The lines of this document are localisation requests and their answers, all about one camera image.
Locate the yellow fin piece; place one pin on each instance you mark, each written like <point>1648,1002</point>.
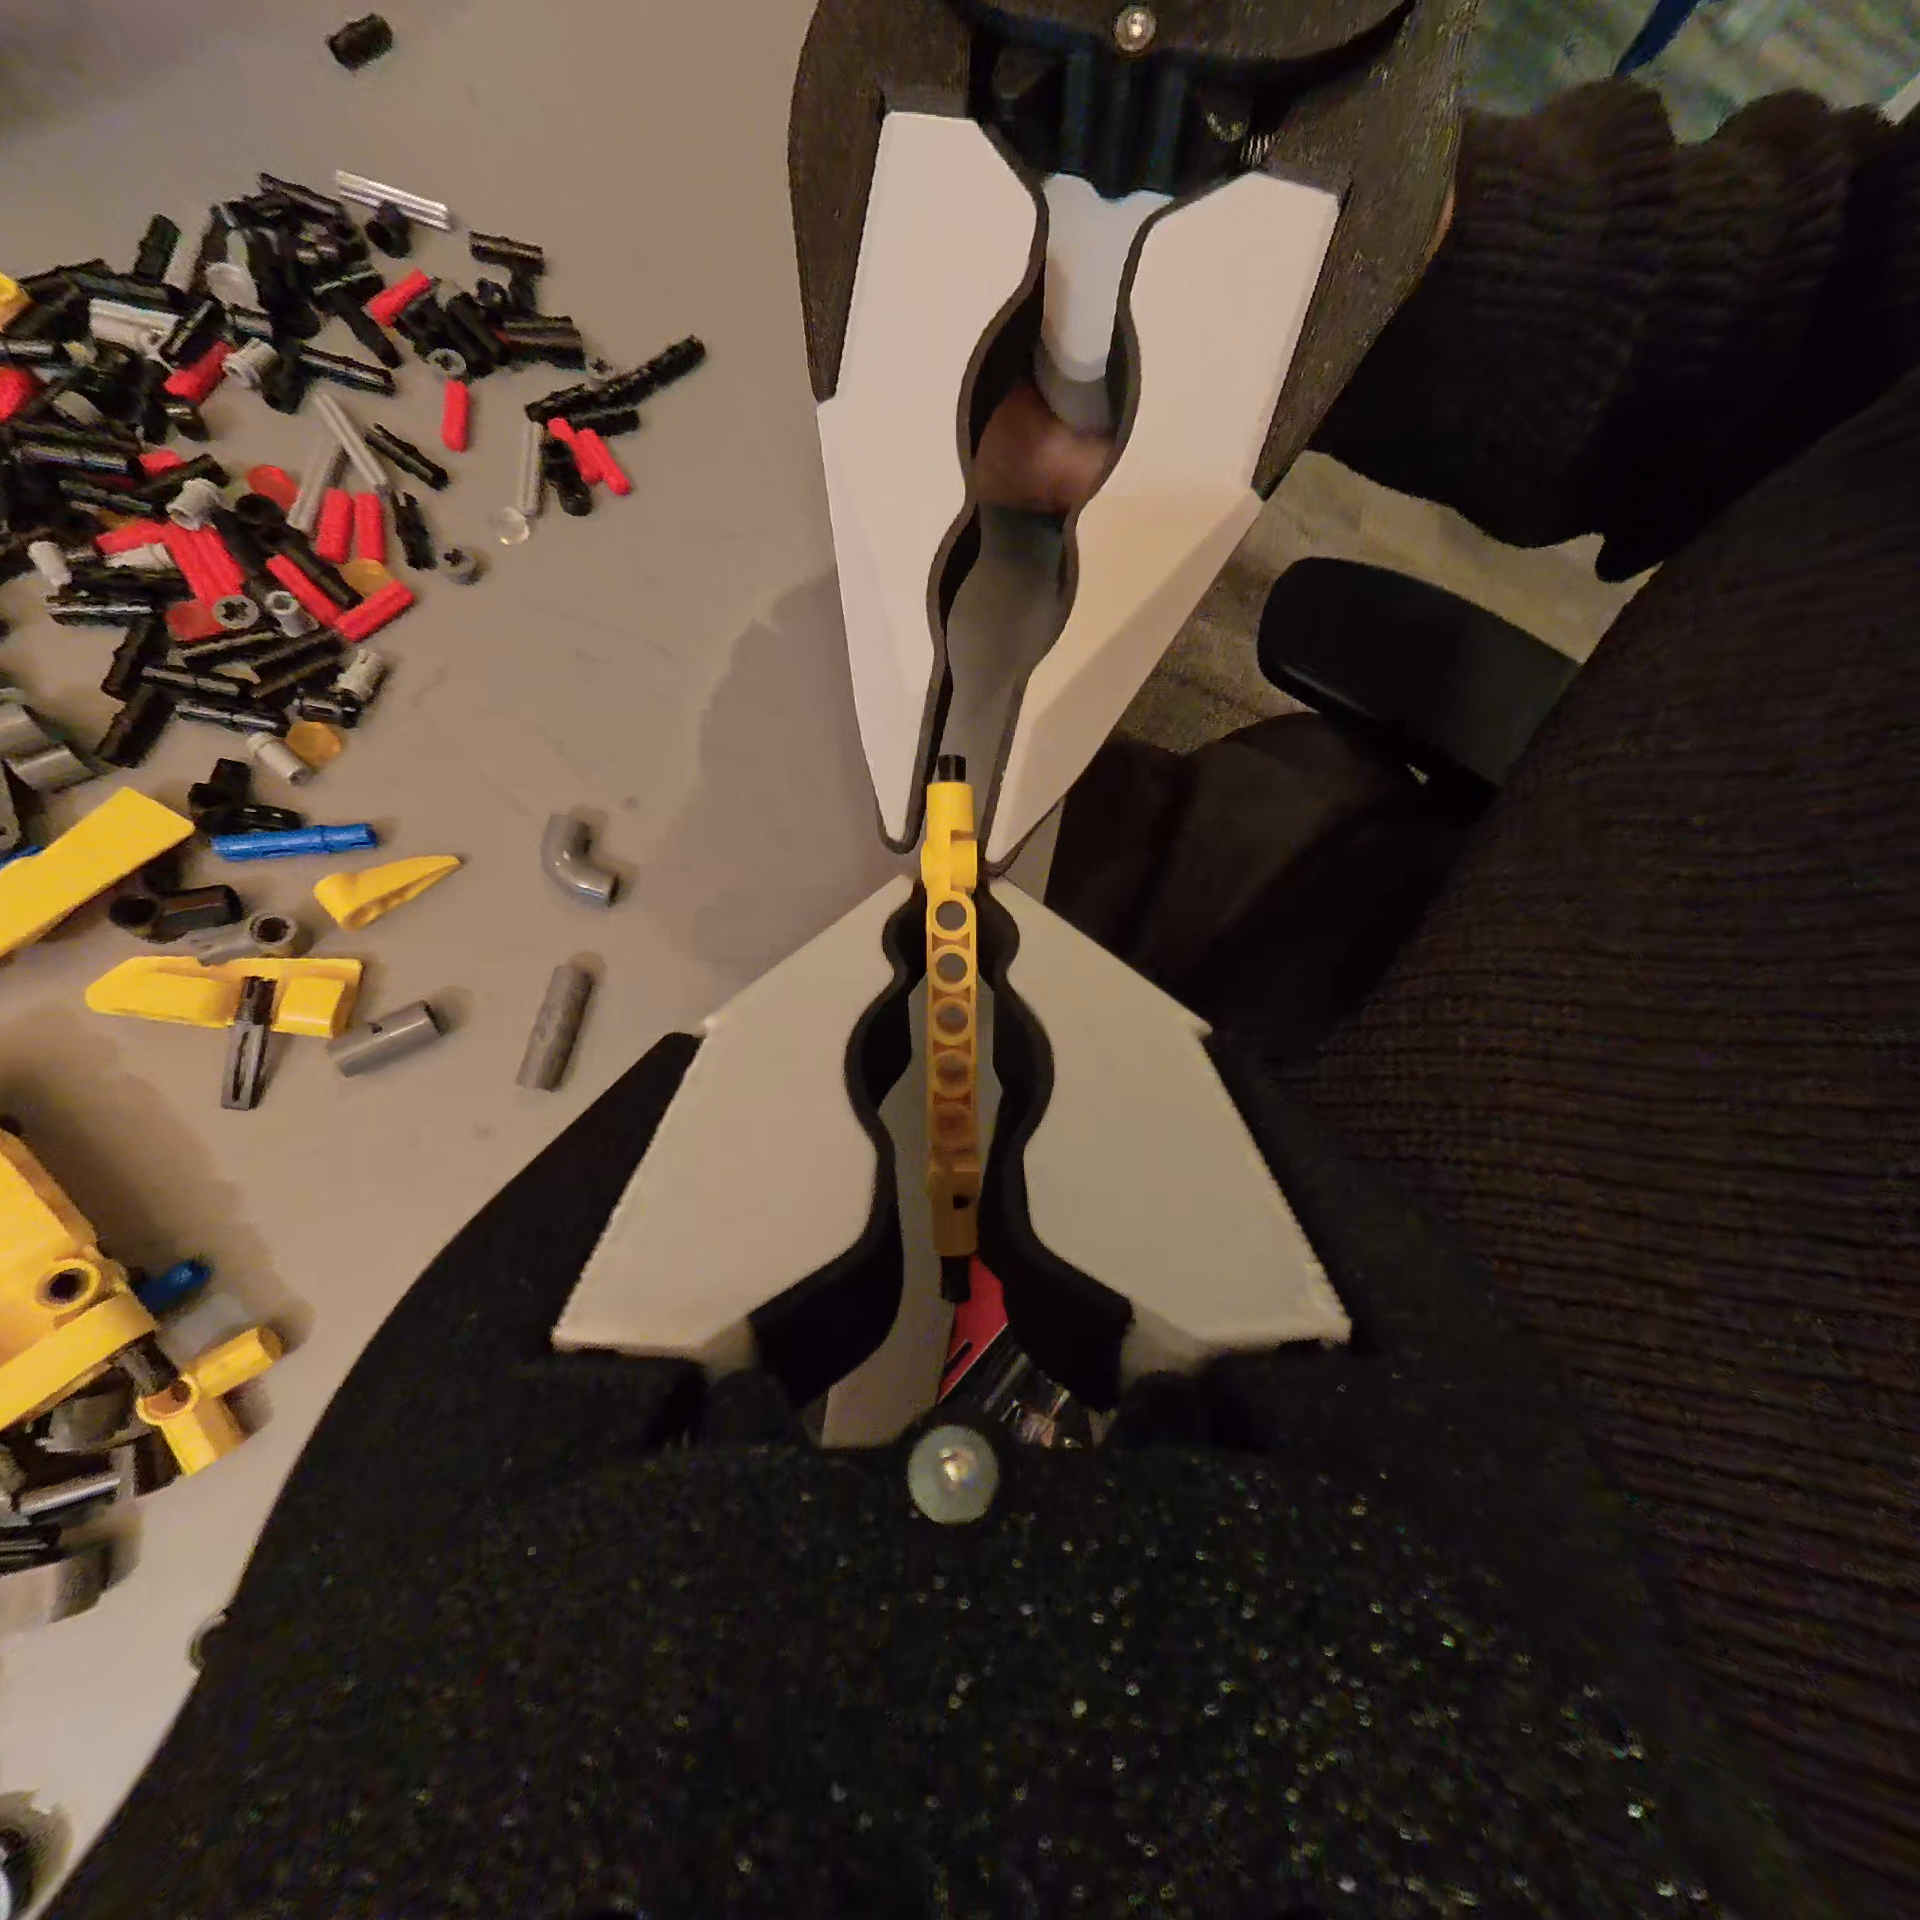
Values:
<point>383,889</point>

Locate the yellow panel brick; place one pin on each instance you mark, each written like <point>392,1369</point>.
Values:
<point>954,1036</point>

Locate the grey elbow piece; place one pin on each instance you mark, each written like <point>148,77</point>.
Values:
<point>574,857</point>

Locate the short grey tube connector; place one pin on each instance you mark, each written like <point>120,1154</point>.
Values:
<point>386,1038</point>

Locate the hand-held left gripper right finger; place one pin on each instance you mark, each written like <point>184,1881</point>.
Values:
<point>1184,1184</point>

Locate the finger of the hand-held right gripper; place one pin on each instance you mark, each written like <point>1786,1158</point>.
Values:
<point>1200,388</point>
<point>901,376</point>

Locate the yellow wing piece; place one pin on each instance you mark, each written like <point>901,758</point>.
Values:
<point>182,990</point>

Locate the yellow brick assembly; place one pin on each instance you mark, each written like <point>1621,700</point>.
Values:
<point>61,1306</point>

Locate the person's dark trousers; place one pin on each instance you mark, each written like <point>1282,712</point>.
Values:
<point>1200,856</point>

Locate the small black bush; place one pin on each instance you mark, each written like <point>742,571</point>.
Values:
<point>359,42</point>

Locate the black office chair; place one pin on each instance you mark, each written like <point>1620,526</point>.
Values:
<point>1396,661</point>

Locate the person's right forearm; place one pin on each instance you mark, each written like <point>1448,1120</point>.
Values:
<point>1652,300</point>

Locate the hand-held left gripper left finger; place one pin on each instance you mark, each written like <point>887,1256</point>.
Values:
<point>721,1200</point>

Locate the long grey tube connector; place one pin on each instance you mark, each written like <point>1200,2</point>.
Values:
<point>559,1026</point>

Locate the pile of mixed toy bricks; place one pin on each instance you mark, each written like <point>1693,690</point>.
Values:
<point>76,877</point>

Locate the person's right hand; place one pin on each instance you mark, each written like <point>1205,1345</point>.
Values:
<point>1037,458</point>

